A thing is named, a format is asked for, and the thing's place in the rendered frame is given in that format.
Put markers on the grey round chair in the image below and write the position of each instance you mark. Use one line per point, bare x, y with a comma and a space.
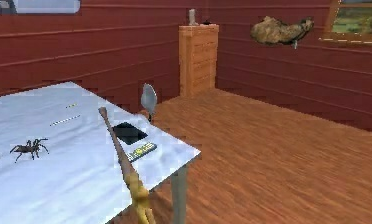
149, 98

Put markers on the tall wooden cabinet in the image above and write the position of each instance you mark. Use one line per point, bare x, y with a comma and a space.
198, 60

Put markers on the dark remote control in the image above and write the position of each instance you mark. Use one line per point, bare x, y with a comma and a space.
142, 151

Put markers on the black flat phone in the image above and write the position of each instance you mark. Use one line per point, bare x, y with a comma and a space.
129, 132

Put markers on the wooden baseball bat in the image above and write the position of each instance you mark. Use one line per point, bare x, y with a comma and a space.
127, 166

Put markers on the small black object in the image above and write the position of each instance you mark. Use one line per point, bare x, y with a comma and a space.
206, 23

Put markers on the grey statue figure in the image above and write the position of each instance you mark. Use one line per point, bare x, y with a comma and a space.
192, 17

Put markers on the white striped pencil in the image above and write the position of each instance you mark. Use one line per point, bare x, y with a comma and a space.
64, 120

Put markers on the white table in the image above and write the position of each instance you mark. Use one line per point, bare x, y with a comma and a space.
60, 166

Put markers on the black spider figure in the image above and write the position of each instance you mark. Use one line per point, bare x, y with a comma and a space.
29, 149

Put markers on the wooden framed window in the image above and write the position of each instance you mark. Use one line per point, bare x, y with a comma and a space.
352, 21

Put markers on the brown animal wall decoration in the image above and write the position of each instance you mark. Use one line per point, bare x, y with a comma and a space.
277, 31

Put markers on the white framed wall picture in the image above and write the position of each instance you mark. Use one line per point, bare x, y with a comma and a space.
44, 6

